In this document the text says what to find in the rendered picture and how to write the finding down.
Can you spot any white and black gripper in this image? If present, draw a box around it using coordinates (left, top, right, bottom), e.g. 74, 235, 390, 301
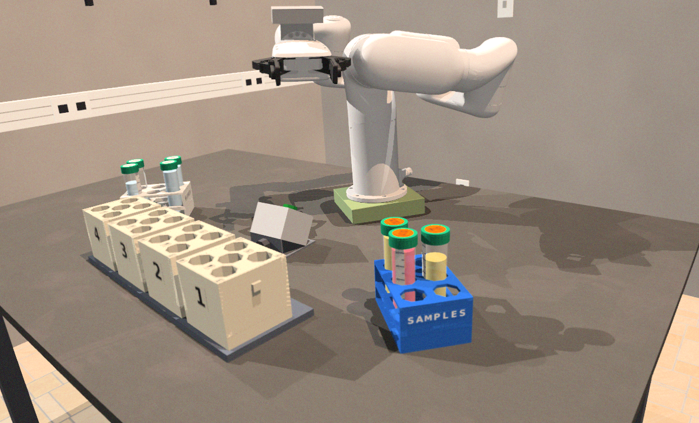
252, 31, 351, 86

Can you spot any sample tube s5 with green cap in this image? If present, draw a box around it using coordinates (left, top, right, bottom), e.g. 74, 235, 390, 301
381, 217, 408, 271

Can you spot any cream bucket adapter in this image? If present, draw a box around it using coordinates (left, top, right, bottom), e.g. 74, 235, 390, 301
176, 237, 292, 351
138, 220, 236, 318
82, 195, 161, 271
107, 207, 194, 292

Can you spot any blue tube rack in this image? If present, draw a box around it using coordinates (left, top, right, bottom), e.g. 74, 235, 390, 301
374, 254, 473, 354

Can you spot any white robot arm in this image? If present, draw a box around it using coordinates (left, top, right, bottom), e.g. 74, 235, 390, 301
271, 6, 517, 203

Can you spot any cream tube rack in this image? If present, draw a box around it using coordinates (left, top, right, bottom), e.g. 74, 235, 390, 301
138, 182, 194, 216

